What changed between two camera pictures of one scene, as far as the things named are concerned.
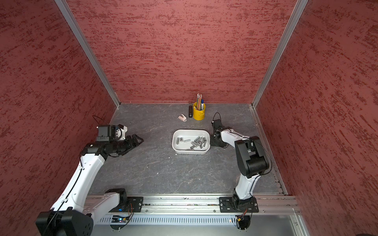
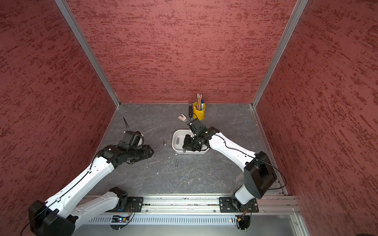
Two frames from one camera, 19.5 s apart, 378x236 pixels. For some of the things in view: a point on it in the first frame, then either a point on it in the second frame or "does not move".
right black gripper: x=213 y=143 to x=187 y=145
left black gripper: x=130 y=145 to x=148 y=149
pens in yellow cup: x=200 y=105 does not move
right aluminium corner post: x=299 y=7 does not move
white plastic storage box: x=191 y=141 does not move
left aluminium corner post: x=86 y=45 does not move
